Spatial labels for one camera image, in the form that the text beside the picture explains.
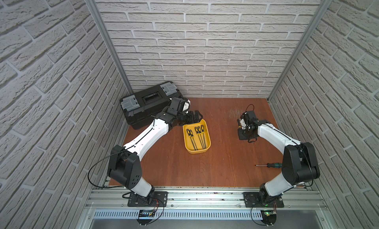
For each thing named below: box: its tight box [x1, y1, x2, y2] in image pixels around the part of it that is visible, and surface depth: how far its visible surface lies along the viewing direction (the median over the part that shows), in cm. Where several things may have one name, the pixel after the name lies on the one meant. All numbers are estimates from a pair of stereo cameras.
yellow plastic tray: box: [182, 118, 212, 154], surface depth 98 cm
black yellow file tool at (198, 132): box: [194, 126, 206, 150], surface depth 101 cm
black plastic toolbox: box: [119, 80, 184, 130], surface depth 96 cm
